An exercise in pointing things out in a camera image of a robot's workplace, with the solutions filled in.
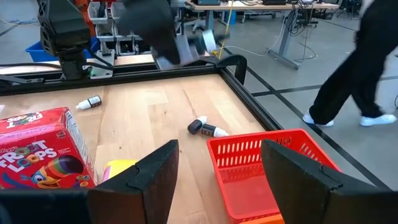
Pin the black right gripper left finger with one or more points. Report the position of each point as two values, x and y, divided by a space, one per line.
146 193

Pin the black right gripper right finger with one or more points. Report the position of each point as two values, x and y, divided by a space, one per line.
304 193

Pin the yellow Corn Pops box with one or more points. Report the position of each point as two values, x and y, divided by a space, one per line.
119 168

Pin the dark-label dropper bottle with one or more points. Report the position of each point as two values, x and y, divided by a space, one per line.
214 130
91 102

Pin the red Froot Loops box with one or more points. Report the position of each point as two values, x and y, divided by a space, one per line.
37 149

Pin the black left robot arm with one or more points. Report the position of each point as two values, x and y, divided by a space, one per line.
65 31

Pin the red plastic basket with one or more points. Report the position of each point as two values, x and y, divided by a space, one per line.
248 186

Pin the person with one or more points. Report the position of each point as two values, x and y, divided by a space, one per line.
367 62

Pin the blue plastic bin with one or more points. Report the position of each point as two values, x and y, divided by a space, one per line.
37 53

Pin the grey parts bin rack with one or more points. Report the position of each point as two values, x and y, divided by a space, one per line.
105 18

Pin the wooden desk grey legs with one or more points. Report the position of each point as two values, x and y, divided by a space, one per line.
248 5

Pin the black aluminium table frame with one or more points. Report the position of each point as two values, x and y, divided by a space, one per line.
250 101

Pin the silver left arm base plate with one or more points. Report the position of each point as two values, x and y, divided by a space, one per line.
104 70

